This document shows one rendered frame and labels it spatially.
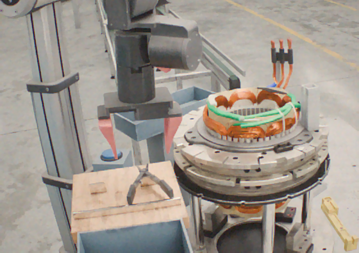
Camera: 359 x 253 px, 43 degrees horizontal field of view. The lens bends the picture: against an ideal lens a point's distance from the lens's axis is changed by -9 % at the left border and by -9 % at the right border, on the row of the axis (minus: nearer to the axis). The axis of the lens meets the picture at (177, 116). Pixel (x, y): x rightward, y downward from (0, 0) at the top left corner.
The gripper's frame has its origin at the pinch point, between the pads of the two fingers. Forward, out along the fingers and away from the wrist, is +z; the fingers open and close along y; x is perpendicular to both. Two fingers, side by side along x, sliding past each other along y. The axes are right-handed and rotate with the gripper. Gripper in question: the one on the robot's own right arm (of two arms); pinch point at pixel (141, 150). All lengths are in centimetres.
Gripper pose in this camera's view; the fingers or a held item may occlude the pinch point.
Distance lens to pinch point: 79.0
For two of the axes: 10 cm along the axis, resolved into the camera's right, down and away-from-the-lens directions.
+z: 0.4, 9.2, 4.0
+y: 9.8, -1.1, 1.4
